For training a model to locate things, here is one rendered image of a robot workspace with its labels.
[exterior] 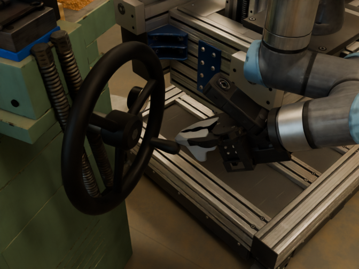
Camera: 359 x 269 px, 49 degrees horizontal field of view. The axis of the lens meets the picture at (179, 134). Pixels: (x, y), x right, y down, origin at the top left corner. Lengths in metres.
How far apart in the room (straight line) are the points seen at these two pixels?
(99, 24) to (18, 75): 0.33
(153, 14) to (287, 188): 0.72
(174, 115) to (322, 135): 1.10
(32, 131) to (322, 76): 0.45
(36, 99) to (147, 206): 1.04
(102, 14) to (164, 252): 0.89
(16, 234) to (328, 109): 0.60
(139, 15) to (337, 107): 0.74
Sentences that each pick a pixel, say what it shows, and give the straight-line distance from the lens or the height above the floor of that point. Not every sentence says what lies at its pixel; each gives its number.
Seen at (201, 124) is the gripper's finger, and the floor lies 0.77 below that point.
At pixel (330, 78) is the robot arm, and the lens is 0.66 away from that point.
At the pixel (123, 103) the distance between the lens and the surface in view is 1.03.
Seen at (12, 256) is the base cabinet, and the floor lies 0.56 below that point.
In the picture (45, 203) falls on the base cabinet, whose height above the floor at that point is 0.59.
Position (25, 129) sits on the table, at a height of 0.87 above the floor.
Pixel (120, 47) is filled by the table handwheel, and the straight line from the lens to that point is 0.58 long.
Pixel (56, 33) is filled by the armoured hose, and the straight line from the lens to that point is 0.60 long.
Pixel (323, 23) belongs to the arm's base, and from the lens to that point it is 0.95.
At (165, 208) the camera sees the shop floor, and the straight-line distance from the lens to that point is 1.56.
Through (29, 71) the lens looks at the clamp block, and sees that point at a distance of 0.57.
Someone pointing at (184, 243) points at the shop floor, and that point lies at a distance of 1.47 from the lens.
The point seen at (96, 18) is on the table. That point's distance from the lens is 0.85.
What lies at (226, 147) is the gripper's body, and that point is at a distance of 0.67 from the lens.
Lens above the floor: 1.23
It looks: 41 degrees down
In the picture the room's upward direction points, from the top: straight up
